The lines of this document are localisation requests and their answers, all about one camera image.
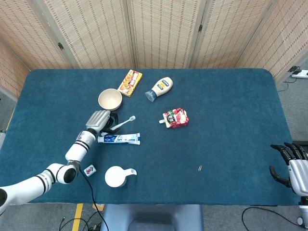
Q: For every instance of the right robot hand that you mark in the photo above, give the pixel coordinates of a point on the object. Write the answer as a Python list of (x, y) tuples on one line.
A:
[(297, 168)]

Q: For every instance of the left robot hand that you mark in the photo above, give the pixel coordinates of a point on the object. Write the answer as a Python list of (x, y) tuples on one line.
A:
[(97, 120)]

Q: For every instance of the white toothbrush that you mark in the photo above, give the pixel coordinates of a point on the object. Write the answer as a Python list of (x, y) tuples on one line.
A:
[(124, 122)]

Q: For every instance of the blue white toothpaste tube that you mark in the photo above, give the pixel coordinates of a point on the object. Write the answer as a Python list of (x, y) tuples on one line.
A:
[(120, 138)]

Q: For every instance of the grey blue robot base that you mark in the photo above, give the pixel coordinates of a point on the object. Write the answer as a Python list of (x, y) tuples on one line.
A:
[(151, 217)]

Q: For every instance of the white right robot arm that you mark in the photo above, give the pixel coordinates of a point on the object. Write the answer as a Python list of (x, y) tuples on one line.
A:
[(303, 211)]

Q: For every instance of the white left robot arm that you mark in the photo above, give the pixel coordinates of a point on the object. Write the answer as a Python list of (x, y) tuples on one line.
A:
[(77, 150)]

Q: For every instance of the beige bowl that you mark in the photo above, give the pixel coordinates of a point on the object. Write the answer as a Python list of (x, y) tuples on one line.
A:
[(110, 99)]

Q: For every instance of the yellow food box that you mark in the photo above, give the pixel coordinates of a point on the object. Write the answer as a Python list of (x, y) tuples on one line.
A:
[(130, 83)]

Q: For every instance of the white mahjong tile red print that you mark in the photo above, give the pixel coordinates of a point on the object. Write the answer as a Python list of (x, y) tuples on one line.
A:
[(90, 170)]

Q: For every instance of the mayonnaise squeeze bottle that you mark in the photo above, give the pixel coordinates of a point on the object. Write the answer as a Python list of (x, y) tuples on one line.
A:
[(160, 87)]

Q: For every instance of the red spout pouch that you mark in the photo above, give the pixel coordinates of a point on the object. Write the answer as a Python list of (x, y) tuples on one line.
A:
[(175, 118)]

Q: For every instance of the brass screen hinge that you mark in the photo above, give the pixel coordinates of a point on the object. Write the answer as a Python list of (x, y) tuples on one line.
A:
[(200, 28), (60, 45)]

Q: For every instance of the blue table cloth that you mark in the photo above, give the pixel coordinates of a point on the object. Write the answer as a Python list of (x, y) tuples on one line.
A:
[(216, 144)]

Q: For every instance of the white power strip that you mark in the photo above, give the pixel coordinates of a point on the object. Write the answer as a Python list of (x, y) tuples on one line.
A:
[(300, 73)]

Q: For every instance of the woven folding screen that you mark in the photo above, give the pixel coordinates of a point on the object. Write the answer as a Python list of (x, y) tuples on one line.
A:
[(156, 31)]

